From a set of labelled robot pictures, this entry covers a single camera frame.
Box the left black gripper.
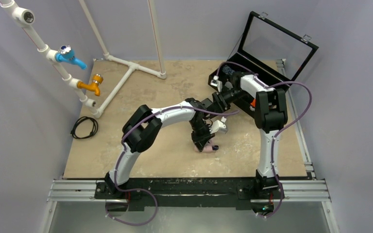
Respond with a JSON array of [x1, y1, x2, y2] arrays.
[[189, 120, 214, 152]]

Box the pink underwear navy trim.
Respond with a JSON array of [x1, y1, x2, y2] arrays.
[[194, 139, 219, 153]]

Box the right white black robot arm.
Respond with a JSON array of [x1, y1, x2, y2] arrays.
[[209, 72, 288, 198]]

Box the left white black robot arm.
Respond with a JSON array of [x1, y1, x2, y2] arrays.
[[104, 98, 218, 199]]

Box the grey striped rolled sock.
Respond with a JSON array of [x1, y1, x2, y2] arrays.
[[224, 81, 234, 89]]

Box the dark patterned rolled sock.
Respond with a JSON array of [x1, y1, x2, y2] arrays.
[[221, 65, 235, 76]]

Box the black box with glass lid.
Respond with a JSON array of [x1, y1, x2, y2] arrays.
[[207, 11, 320, 123]]

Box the orange faucet tap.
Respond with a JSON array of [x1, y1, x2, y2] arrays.
[[76, 74, 103, 96]]

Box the blue faucet tap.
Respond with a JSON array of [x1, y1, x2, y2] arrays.
[[55, 45, 87, 70]]

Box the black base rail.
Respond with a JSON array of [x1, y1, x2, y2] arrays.
[[94, 177, 282, 214]]

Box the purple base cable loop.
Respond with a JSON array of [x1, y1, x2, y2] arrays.
[[105, 187, 159, 226]]

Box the coiled black cable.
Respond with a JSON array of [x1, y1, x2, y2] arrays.
[[70, 116, 99, 139]]

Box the aluminium frame rails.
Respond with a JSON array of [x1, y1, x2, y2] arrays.
[[40, 60, 334, 233]]

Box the white PVC pipe frame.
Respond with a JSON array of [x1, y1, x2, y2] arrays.
[[0, 0, 167, 118]]

